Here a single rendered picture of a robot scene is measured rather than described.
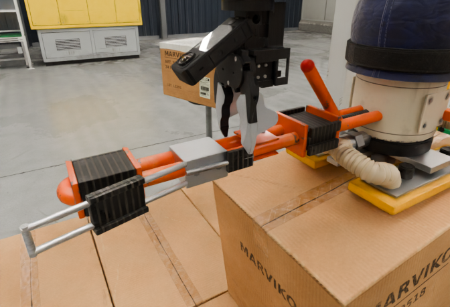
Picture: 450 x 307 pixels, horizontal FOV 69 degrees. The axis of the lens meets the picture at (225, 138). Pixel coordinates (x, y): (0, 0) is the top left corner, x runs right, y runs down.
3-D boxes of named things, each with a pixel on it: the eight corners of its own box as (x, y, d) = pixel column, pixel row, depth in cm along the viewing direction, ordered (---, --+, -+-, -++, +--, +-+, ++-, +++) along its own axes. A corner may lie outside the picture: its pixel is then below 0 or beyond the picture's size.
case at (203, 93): (163, 94, 259) (159, 41, 243) (198, 84, 287) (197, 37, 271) (220, 110, 224) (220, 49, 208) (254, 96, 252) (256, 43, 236)
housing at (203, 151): (209, 159, 55) (208, 135, 53) (229, 177, 49) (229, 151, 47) (169, 170, 52) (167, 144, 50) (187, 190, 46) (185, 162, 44)
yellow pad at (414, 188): (444, 150, 79) (450, 131, 77) (491, 167, 71) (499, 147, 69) (346, 190, 64) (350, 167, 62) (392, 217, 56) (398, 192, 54)
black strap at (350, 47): (389, 49, 80) (392, 32, 79) (498, 65, 62) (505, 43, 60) (321, 58, 70) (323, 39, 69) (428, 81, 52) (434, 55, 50)
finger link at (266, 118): (286, 149, 48) (279, 86, 47) (253, 158, 45) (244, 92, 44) (274, 147, 51) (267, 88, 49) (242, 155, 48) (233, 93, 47)
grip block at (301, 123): (303, 131, 66) (306, 102, 63) (341, 149, 58) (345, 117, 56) (270, 139, 62) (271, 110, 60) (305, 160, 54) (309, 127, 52)
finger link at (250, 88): (264, 122, 44) (255, 56, 43) (254, 124, 43) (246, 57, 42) (246, 121, 48) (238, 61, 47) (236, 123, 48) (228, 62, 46)
